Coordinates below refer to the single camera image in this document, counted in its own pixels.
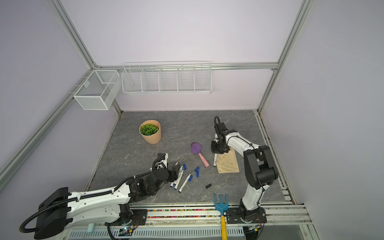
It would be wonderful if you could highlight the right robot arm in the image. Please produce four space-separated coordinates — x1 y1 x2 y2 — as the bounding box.
211 116 279 213

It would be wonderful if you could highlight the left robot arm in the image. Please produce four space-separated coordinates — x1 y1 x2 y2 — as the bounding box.
19 165 181 240

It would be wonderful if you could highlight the beige work glove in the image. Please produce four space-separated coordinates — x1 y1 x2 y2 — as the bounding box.
216 149 240 174

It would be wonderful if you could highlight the beige pot with green plant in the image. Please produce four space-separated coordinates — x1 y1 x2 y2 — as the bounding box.
139 120 162 145

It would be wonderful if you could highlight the purple trowel pink handle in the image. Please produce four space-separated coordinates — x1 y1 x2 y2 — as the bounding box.
190 142 210 168

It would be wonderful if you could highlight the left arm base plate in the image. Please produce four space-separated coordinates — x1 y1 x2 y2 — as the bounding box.
109 209 148 227

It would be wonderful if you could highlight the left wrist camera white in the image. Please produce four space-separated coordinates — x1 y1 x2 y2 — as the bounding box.
157 153 169 169

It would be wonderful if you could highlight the teal rake yellow handle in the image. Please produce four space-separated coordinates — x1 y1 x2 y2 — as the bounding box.
214 194 229 240

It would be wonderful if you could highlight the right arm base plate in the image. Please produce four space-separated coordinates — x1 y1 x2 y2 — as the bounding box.
226 207 267 224

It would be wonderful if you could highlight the white wire shelf basket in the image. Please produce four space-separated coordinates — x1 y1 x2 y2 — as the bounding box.
122 61 213 95

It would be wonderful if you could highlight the white wire mesh box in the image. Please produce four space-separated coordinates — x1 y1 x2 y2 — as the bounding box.
74 70 122 111

